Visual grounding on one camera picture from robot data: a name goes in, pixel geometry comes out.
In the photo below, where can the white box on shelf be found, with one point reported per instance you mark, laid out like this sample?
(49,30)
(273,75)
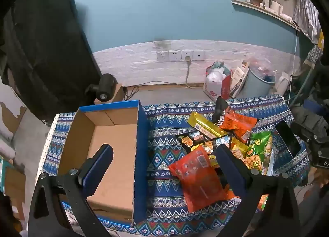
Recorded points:
(277,7)

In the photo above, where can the small brown cardboard box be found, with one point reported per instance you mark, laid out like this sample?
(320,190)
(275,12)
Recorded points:
(118,93)

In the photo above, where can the cardboard box with blue rim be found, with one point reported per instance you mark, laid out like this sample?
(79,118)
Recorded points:
(113,154)

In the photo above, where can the red snack packet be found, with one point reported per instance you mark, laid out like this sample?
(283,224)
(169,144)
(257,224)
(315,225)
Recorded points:
(200,180)

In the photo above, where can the clear plastic bin bag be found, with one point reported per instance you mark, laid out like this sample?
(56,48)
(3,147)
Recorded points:
(262,67)

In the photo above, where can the red and white bag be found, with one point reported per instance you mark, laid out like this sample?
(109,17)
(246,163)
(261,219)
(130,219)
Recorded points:
(213,88)

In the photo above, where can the black smartphone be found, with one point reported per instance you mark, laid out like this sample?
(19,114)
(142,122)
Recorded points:
(287,137)

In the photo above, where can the flat cardboard sheet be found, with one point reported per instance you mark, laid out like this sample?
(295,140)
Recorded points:
(14,183)

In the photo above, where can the white brown leaning carton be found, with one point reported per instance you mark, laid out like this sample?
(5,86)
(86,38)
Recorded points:
(237,77)

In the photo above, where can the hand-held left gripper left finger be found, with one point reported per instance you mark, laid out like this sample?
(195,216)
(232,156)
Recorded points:
(100,167)

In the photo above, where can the black studio light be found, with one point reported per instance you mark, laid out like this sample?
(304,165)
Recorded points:
(105,85)

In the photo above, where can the dark grey bag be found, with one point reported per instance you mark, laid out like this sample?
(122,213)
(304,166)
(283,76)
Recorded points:
(305,119)

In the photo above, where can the leaf patterned cloth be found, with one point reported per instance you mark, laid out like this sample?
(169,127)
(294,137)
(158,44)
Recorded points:
(313,54)

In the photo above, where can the white kettle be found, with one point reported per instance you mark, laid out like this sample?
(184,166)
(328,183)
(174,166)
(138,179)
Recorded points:
(281,83)

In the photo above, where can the orange snack packet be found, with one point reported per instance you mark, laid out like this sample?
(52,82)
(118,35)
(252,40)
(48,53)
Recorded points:
(239,126)

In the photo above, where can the green pea snack packet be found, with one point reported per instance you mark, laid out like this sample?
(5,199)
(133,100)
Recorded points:
(257,147)

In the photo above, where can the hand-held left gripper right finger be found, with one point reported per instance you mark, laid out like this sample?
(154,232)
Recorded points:
(231,165)

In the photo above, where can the gold long snack packet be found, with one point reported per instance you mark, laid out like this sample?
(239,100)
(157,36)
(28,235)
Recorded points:
(237,147)
(205,125)

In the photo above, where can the blue trash bin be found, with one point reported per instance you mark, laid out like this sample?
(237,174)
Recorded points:
(254,85)

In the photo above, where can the blue patterned tablecloth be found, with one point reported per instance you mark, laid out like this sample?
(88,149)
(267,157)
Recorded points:
(164,134)

